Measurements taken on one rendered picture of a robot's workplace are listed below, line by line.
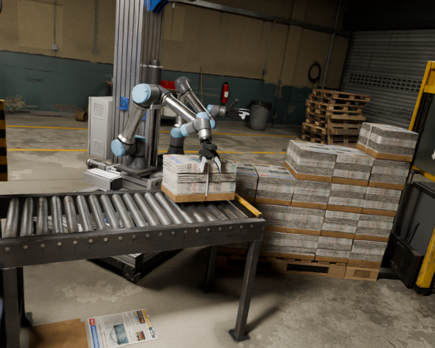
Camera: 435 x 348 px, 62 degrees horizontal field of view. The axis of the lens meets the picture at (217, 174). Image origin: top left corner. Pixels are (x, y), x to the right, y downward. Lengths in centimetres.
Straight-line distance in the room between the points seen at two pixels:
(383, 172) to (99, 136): 224
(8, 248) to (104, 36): 757
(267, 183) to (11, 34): 706
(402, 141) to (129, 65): 212
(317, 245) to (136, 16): 222
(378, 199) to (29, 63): 751
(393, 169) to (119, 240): 216
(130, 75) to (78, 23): 616
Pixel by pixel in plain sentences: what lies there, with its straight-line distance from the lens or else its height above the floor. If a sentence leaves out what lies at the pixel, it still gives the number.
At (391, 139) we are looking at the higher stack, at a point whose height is 122.
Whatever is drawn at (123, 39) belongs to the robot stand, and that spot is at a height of 169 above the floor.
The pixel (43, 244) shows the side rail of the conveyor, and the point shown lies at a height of 78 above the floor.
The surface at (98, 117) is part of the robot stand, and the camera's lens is 299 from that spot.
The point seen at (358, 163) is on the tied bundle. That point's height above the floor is 100.
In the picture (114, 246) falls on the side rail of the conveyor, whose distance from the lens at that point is 179.
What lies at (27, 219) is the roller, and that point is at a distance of 192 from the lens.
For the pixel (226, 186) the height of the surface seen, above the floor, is 92.
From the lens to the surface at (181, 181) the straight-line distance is 203.
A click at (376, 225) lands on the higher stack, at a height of 52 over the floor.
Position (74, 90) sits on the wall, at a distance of 895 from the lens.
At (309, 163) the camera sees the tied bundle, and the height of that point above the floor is 97.
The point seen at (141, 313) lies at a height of 1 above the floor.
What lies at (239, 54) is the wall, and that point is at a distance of 1007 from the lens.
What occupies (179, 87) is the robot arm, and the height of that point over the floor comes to 139.
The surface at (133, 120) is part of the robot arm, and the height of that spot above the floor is 119.
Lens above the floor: 161
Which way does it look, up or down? 17 degrees down
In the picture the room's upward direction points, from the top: 7 degrees clockwise
